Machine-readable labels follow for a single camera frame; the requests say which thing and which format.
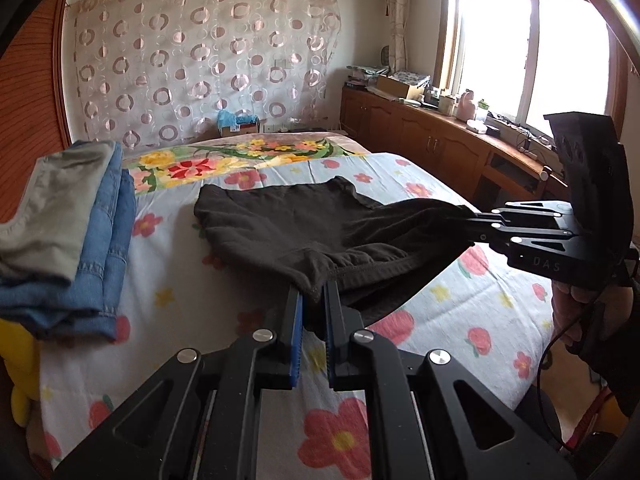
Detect folded blue jeans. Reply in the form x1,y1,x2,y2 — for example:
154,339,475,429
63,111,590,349
0,170,137,343

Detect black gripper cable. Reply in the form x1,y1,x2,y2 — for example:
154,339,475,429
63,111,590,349
537,285,601,456

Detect open cardboard box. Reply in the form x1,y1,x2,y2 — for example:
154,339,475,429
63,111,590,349
376,71,432,101

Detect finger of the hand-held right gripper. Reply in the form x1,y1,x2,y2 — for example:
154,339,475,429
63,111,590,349
467,200,576,227
471,222,572,257

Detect small cardboard box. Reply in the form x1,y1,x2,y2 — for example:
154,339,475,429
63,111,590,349
218,120,261,136

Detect yellow plush toy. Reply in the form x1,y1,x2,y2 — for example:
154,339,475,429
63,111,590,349
0,320,43,428

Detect stack of books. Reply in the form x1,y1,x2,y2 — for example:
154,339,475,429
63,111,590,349
345,64,391,92

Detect wooden-framed window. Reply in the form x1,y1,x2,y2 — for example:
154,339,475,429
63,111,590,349
432,0,631,131

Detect long wooden cabinet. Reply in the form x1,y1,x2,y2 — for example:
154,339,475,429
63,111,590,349
340,85,571,211

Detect patterned window curtain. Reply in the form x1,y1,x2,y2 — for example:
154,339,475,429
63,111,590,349
382,0,413,73

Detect folded grey pants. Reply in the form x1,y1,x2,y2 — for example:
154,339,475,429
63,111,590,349
0,141,118,283

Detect blue plastic bag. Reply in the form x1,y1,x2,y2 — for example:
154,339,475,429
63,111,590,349
216,110,258,131

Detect circle-patterned sheer curtain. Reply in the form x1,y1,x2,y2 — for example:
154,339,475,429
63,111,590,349
67,0,343,148

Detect stack of folded clothes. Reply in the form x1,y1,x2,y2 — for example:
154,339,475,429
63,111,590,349
0,142,125,321

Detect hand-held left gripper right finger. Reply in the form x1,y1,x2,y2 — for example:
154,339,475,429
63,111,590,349
321,280,576,480

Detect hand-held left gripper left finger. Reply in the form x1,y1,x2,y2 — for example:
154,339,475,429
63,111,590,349
52,285,306,480

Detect person's right hand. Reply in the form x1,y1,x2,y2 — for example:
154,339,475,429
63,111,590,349
551,282,601,358

